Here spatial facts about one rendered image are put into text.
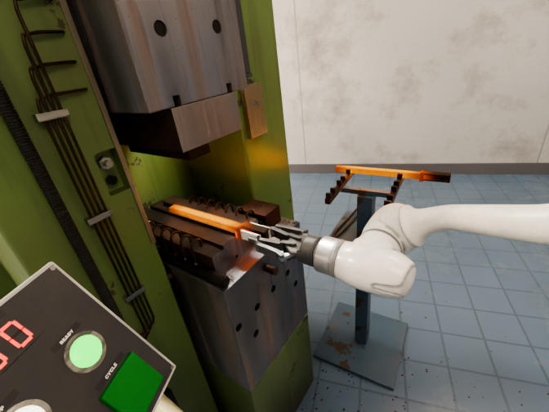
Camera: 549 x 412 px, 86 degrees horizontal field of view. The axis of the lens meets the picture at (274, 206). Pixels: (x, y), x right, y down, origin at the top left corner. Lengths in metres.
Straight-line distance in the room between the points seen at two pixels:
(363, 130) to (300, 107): 0.78
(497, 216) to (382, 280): 0.23
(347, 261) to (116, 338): 0.45
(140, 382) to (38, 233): 0.35
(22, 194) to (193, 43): 0.44
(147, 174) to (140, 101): 0.59
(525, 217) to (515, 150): 3.35
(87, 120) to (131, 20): 0.22
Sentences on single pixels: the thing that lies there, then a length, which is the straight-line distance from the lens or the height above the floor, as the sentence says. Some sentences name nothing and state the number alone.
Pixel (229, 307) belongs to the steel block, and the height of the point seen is 0.86.
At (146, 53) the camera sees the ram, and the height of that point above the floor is 1.47.
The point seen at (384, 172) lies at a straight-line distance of 1.30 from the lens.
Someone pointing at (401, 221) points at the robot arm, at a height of 1.07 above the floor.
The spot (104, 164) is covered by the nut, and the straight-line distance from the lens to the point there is 0.76.
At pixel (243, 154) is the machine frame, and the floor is 1.14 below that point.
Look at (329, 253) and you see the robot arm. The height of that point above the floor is 1.03.
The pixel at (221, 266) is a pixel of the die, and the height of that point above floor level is 0.93.
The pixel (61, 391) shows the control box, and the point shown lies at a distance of 0.54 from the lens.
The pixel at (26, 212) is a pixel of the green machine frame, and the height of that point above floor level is 1.23.
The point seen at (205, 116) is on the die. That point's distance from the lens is 0.72.
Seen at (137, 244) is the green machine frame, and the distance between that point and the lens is 0.83.
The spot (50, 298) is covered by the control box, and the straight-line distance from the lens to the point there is 0.55.
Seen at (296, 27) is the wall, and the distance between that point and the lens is 3.56.
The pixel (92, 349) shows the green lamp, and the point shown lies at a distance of 0.56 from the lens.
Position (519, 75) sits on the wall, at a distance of 3.71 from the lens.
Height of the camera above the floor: 1.44
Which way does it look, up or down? 28 degrees down
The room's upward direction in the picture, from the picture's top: 8 degrees counter-clockwise
